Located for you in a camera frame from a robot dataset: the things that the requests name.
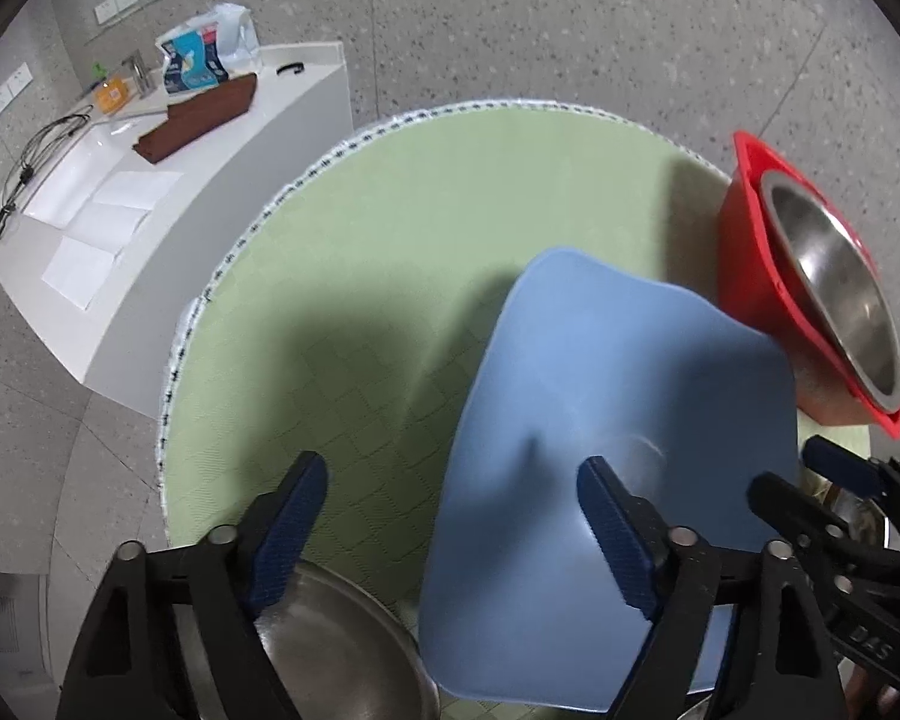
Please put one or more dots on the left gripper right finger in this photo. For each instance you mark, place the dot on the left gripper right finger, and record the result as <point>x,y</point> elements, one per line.
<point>778,660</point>

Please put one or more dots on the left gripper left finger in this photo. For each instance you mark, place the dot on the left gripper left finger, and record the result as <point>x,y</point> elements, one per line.
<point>128,661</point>

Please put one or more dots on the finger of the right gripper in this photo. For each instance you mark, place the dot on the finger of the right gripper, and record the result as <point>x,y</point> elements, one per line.
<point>822,540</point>
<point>867,478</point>

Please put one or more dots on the large steel bowl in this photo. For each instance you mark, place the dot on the large steel bowl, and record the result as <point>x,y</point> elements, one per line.
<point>841,283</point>

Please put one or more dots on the ribbed steel bowl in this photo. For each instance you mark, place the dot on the ribbed steel bowl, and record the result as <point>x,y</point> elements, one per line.
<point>341,654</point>

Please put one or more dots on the red plastic basin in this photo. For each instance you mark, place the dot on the red plastic basin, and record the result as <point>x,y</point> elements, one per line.
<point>759,286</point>

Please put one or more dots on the medium steel bowl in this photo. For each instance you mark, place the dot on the medium steel bowl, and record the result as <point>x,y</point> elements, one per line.
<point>865,522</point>

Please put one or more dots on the round table green cloth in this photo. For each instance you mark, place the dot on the round table green cloth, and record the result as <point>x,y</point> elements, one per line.
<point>455,308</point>

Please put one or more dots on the white sink counter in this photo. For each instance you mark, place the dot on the white sink counter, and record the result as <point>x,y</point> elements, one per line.
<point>105,249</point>

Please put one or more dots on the orange bottle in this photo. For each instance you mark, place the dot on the orange bottle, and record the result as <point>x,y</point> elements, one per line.
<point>111,92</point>

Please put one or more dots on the blue white package bag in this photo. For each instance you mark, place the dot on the blue white package bag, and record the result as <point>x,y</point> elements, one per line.
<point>209,49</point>

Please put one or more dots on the double wall socket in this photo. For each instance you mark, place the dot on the double wall socket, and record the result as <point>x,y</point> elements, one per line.
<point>14,85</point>

